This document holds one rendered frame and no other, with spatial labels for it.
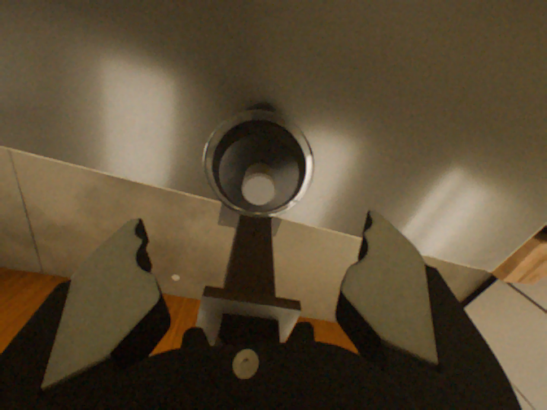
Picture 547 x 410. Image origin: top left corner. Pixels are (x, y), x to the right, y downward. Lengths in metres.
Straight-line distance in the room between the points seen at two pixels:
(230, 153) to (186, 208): 1.49
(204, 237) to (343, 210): 1.40
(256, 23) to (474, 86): 0.40
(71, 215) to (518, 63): 2.27
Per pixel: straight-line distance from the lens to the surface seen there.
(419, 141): 0.53
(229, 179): 0.19
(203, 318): 0.79
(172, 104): 0.45
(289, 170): 0.19
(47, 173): 2.04
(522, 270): 2.55
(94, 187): 1.89
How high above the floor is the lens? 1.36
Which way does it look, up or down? 62 degrees down
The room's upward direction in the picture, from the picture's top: 175 degrees clockwise
